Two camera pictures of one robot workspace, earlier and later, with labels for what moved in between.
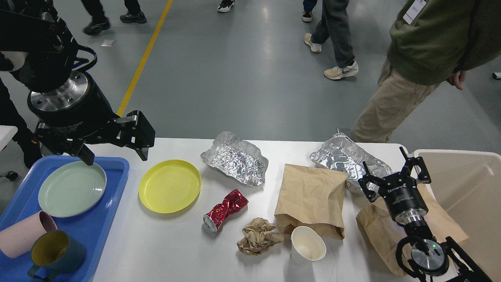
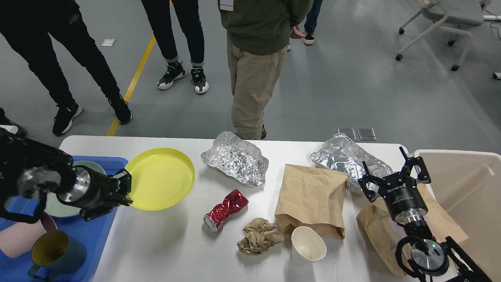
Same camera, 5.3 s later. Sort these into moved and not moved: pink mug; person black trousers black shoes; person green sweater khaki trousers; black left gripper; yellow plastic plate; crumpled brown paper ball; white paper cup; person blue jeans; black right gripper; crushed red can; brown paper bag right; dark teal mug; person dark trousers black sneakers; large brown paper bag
Moved: person blue jeans; person dark trousers black sneakers; person green sweater khaki trousers; yellow plastic plate; person black trousers black shoes; black left gripper
Not moved: black right gripper; brown paper bag right; large brown paper bag; dark teal mug; pink mug; crumpled brown paper ball; white paper cup; crushed red can
